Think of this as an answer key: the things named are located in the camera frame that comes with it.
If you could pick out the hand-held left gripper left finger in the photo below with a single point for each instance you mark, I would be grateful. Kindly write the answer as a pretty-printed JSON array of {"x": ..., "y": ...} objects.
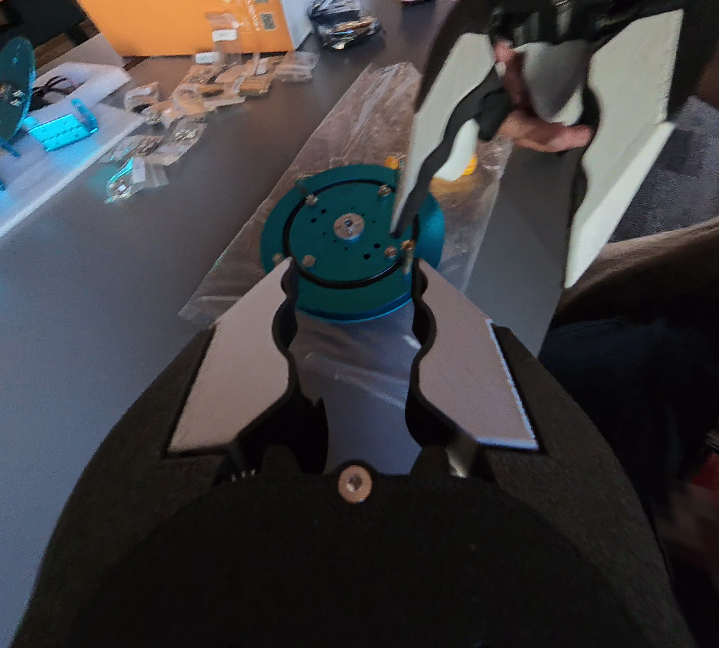
[{"x": 236, "y": 378}]

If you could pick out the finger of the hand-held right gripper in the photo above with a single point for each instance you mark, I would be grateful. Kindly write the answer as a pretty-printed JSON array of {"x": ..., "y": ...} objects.
[
  {"x": 444, "y": 92},
  {"x": 629, "y": 126}
]

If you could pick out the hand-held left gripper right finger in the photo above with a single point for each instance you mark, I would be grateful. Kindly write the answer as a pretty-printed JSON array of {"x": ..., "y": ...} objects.
[{"x": 472, "y": 378}]

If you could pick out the blue round metal turntable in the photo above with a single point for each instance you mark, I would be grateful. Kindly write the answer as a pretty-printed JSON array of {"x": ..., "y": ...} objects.
[{"x": 326, "y": 255}]

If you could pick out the person's right forearm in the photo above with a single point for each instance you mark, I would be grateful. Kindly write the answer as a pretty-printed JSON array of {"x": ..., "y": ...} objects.
[{"x": 646, "y": 272}]

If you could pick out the person's right hand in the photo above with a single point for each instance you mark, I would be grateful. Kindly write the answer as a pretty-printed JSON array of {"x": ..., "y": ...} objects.
[{"x": 539, "y": 134}]

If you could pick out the large clear plastic bag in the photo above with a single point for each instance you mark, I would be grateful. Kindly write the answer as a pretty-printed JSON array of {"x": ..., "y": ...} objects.
[{"x": 359, "y": 114}]

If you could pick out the black antistatic bag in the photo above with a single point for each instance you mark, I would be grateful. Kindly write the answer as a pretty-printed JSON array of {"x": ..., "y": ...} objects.
[{"x": 342, "y": 24}]

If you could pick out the pile of small screw bags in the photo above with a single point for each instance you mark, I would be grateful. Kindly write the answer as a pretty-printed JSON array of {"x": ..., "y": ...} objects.
[{"x": 185, "y": 103}]

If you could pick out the blue semicircular metal plate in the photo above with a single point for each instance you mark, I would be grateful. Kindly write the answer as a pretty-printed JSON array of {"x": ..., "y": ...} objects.
[{"x": 17, "y": 81}]

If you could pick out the blue perforated metal bracket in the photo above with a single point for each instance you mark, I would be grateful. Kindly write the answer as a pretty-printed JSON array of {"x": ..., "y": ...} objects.
[{"x": 62, "y": 128}]

